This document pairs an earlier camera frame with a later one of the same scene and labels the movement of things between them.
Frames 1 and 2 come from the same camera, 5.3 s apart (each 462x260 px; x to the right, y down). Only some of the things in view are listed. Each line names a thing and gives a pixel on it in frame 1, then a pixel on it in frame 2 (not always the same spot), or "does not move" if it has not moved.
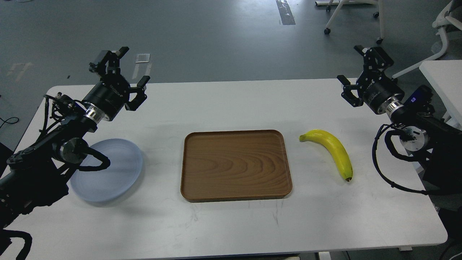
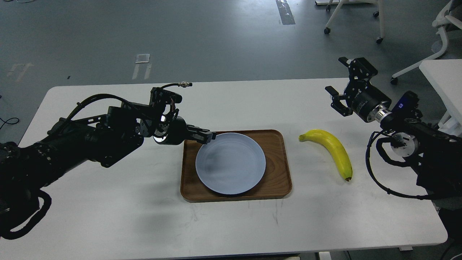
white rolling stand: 380,14 does not move
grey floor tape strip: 286,14 does not move
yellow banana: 335,147 does not move
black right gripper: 374,86 → 360,94
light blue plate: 120,176 → 232,164
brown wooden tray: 232,165 does not move
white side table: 445,76 does not move
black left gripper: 110,95 → 174,130
